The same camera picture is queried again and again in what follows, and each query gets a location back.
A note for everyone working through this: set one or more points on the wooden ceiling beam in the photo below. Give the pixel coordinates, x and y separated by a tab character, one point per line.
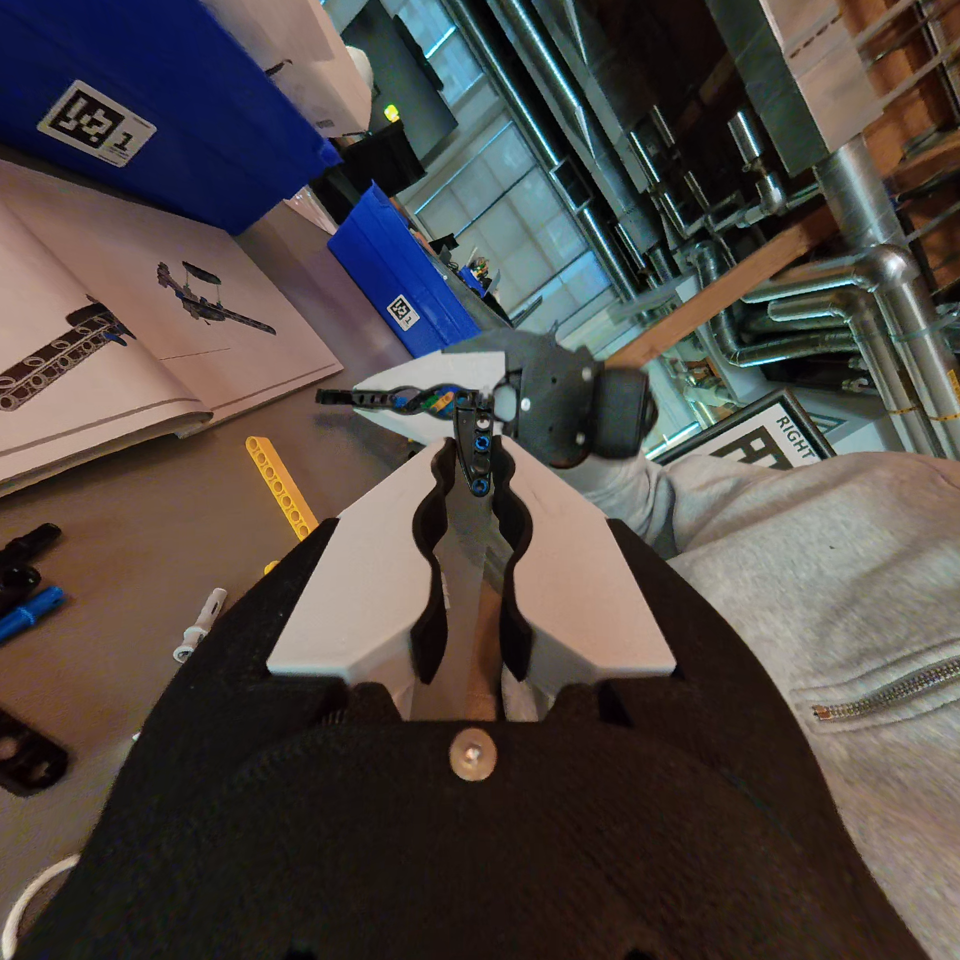
712	300

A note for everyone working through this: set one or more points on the large blue storage bin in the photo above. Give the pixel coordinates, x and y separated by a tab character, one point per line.
195	105

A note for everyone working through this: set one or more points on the blue lego axle pin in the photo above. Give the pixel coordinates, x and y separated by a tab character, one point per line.
30	615

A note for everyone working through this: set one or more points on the group of metal ceiling pipes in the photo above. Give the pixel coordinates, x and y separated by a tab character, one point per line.
862	285

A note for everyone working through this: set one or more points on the person's right forearm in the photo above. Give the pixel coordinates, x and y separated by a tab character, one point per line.
750	495

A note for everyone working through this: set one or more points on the yellow lego beam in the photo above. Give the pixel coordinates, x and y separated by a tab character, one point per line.
281	487

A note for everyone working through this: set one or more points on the white lego pin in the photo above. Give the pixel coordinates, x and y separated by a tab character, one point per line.
201	622

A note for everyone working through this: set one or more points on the lego instruction booklet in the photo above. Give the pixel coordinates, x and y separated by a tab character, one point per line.
172	337

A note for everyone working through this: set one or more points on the white cardboard box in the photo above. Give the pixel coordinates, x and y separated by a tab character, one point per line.
300	52

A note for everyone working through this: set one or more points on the black screen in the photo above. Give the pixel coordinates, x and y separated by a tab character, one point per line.
379	161

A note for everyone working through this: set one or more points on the white helmet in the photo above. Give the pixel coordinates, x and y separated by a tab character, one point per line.
361	69

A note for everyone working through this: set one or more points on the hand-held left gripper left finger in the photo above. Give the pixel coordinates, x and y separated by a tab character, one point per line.
352	585

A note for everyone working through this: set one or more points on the black lego frame piece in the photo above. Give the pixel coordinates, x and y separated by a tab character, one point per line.
30	757

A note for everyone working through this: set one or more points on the black lego connector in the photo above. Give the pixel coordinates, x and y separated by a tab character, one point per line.
26	551

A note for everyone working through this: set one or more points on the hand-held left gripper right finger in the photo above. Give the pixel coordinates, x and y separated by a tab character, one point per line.
585	585

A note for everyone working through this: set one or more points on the person's grey zip sweatshirt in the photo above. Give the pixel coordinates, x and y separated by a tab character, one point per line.
862	652

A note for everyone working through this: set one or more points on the multicolour lego assembly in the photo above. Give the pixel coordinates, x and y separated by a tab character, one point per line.
405	399

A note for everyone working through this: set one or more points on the small blue storage bin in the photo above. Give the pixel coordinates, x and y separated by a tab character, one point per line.
420	277

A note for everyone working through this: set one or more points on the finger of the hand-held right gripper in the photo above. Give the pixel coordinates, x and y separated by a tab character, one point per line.
457	371
420	429

